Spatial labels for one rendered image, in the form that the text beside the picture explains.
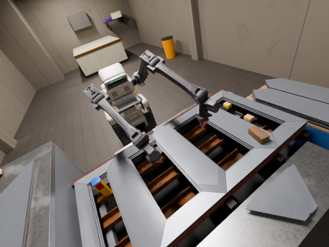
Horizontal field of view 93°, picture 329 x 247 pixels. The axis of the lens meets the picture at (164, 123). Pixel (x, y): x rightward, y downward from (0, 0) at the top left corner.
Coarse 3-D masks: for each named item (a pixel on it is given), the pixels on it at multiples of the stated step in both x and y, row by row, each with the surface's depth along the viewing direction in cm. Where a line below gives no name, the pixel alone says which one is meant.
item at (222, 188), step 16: (256, 112) 127; (176, 128) 136; (192, 144) 119; (240, 144) 109; (224, 176) 92; (224, 192) 86; (96, 208) 101; (96, 224) 91; (192, 224) 79; (176, 240) 77
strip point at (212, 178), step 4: (216, 168) 97; (212, 172) 96; (216, 172) 95; (208, 176) 95; (212, 176) 94; (216, 176) 93; (200, 180) 94; (204, 180) 93; (208, 180) 93; (212, 180) 92; (216, 180) 92; (204, 184) 92; (208, 184) 91; (212, 184) 90; (216, 184) 90
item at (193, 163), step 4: (200, 152) 109; (196, 156) 108; (200, 156) 107; (204, 156) 106; (188, 160) 107; (192, 160) 106; (196, 160) 105; (200, 160) 104; (204, 160) 104; (184, 164) 105; (188, 164) 105; (192, 164) 104; (196, 164) 103; (200, 164) 102; (184, 168) 103; (188, 168) 102; (192, 168) 102; (188, 172) 100
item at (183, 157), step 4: (188, 148) 114; (192, 148) 114; (196, 148) 113; (184, 152) 113; (188, 152) 112; (192, 152) 111; (196, 152) 110; (180, 156) 111; (184, 156) 110; (188, 156) 109; (192, 156) 108; (176, 160) 109; (180, 160) 109; (184, 160) 108; (180, 164) 106
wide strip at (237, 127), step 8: (208, 112) 139; (224, 112) 134; (216, 120) 129; (224, 120) 127; (232, 120) 125; (240, 120) 122; (224, 128) 120; (232, 128) 118; (240, 128) 116; (248, 128) 114; (240, 136) 111; (248, 136) 109; (272, 136) 104; (248, 144) 104; (256, 144) 103; (264, 144) 101; (272, 144) 100
